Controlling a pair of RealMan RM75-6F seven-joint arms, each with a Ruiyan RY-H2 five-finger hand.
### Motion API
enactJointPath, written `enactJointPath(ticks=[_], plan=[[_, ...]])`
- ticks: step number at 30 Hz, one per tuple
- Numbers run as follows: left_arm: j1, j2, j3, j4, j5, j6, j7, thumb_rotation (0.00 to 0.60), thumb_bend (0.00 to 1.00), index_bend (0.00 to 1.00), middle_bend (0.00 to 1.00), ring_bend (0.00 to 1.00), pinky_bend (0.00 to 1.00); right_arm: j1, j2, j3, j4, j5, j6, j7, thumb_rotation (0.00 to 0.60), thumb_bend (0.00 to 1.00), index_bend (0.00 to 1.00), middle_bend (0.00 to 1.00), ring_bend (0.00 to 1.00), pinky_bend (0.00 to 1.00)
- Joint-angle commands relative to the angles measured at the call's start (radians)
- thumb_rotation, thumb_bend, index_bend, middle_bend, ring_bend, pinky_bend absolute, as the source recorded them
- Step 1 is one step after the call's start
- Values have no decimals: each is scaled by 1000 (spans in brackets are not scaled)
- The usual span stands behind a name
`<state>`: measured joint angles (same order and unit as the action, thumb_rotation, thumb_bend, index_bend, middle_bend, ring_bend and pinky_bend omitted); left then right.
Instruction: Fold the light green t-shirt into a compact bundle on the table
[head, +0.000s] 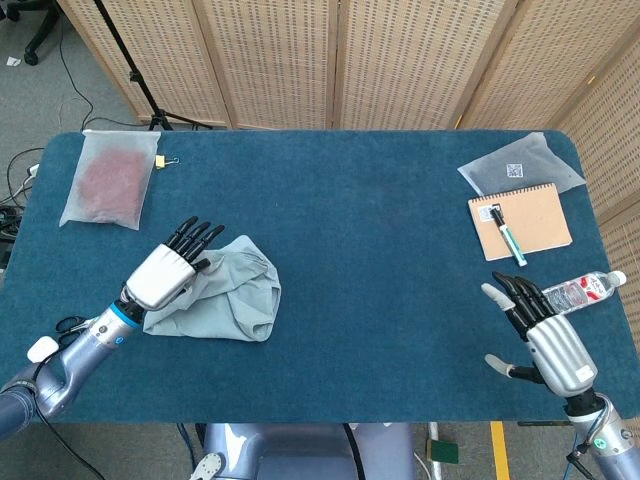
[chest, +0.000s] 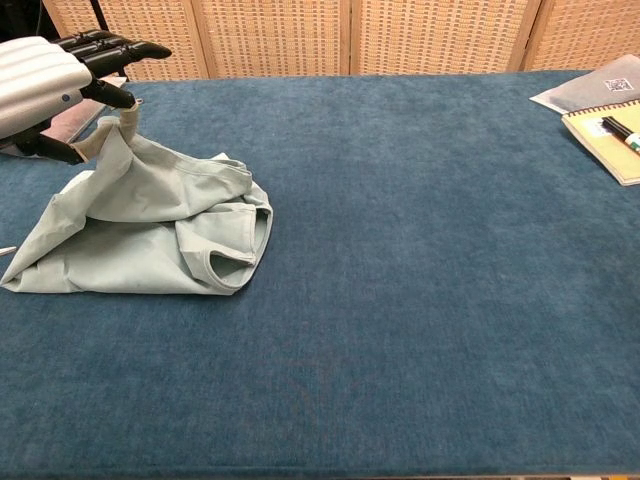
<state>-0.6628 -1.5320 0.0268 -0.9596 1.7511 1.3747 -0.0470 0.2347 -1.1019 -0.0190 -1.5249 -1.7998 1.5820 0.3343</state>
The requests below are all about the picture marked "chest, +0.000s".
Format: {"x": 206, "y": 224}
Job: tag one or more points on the black green marker pen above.
{"x": 620, "y": 131}

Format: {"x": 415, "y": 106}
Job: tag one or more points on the wooden woven folding screen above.
{"x": 400, "y": 35}

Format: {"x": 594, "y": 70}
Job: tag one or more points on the yellow binder clip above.
{"x": 137, "y": 102}

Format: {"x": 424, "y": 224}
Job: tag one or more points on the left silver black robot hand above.
{"x": 35, "y": 85}

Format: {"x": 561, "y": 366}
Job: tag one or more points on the kraft spiral notebook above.
{"x": 595, "y": 145}

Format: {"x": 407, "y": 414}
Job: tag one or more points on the grey frosted bag QR label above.
{"x": 585, "y": 90}

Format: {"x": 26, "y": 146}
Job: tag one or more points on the pale green T-shirt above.
{"x": 130, "y": 240}

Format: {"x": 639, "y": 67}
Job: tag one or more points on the blue carpet table cover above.
{"x": 400, "y": 300}

